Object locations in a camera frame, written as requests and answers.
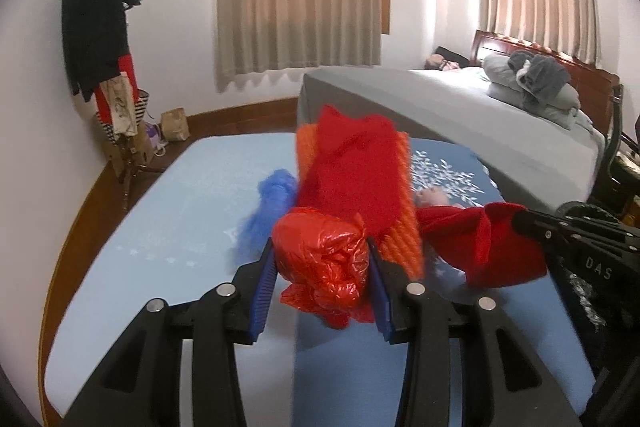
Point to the cardboard box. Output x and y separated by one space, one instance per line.
142 149

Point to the blue plastic bag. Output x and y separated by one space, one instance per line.
270 207

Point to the black chair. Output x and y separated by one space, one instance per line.
612 147

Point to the red plastic bag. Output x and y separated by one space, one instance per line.
320 257

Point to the brown paper bag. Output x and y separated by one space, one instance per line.
175 125

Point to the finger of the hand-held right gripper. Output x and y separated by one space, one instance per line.
560 227

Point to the beige printed tote bag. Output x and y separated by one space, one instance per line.
120 107

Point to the grey pillow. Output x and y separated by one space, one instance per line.
500 72

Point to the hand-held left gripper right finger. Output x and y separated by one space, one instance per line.
378 302

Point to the grey bed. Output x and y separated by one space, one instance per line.
425 107

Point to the dark grey clothing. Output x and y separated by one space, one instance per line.
545 74

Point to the dark bag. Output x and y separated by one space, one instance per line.
450 57

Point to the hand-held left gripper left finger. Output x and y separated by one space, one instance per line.
265 292

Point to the red garment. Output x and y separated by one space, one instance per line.
129 67

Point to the red felt sheet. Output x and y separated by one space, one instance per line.
355 167

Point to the red cloth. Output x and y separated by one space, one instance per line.
460 232

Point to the striped bag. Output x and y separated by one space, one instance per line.
144 101

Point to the wooden headboard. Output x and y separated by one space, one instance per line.
592 74

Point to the black coat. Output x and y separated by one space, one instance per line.
92 22

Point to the orange foam sheet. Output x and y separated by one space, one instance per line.
400 247

